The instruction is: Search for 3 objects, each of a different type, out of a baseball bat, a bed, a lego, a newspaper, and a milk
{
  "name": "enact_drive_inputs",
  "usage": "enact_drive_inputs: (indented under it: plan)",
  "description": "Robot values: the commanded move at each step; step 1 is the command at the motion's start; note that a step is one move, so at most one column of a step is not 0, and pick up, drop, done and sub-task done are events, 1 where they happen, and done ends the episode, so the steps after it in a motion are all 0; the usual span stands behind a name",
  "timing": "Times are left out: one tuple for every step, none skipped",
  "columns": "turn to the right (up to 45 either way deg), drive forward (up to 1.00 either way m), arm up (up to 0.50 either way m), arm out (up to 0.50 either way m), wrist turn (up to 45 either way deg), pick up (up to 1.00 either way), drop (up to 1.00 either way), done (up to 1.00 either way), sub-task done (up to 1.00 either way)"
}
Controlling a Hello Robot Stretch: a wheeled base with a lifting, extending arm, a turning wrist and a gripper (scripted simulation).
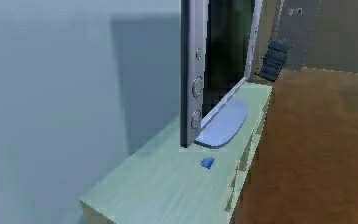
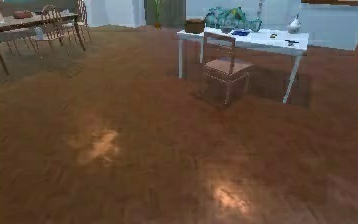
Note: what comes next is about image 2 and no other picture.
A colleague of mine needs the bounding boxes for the red bowl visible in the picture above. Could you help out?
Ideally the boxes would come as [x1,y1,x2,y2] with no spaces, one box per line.
[13,10,33,20]

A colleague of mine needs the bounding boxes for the brown wooden chair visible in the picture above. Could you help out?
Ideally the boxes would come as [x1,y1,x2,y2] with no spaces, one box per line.
[200,31,255,106]

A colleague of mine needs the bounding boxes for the brown spindle-back chair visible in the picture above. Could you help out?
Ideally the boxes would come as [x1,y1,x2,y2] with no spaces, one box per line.
[33,4,65,52]
[64,0,93,45]

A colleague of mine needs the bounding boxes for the white table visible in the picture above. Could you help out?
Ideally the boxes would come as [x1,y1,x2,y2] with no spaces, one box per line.
[176,27,311,105]

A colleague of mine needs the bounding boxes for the brown dining table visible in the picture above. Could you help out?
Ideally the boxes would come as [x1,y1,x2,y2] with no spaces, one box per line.
[0,12,87,76]

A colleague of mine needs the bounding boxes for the blue flat book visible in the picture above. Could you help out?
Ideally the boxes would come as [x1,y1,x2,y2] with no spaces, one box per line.
[231,29,252,37]

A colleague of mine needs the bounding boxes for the dark brown box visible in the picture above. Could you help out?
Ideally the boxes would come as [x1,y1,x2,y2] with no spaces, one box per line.
[184,18,206,35]

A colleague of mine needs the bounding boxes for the green house plant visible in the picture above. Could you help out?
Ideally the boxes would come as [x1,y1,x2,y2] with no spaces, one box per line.
[153,0,166,30]

